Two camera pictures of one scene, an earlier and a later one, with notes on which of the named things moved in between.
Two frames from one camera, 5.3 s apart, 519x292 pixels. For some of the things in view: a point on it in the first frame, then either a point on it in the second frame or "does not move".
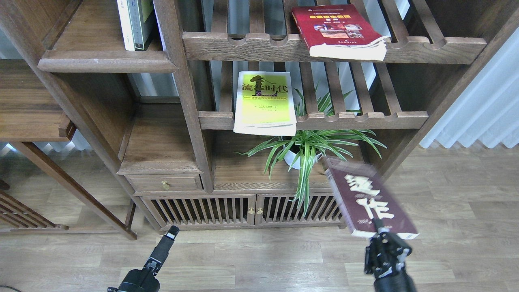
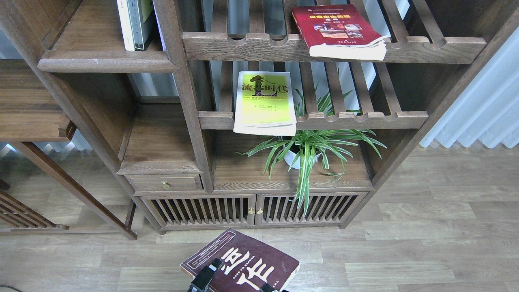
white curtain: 487,110 does not move
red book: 340,31 does not move
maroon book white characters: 363,196 to 247,263
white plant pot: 294,160 does not move
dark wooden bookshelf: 219,115 does not move
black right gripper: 385,254 to 267,287
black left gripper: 143,280 to 201,282
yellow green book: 264,104 does not move
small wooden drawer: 166,183 does not move
